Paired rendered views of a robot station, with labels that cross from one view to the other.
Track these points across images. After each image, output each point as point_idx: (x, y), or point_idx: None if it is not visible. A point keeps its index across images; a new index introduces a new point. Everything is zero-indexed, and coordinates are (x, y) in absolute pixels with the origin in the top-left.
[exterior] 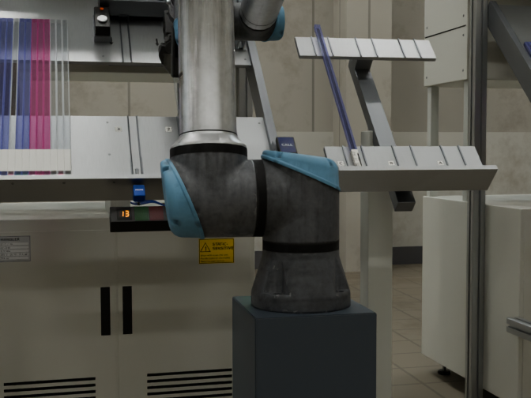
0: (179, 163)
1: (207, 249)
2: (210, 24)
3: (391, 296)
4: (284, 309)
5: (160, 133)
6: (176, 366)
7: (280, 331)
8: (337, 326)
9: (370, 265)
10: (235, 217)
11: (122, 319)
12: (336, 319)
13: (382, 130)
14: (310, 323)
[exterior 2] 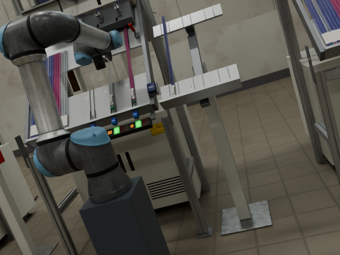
0: (38, 150)
1: (154, 129)
2: (31, 86)
3: (226, 139)
4: (94, 202)
5: (102, 94)
6: (157, 178)
7: (90, 213)
8: (114, 207)
9: (212, 128)
10: (62, 168)
11: (129, 165)
12: (112, 204)
13: (197, 64)
14: (101, 208)
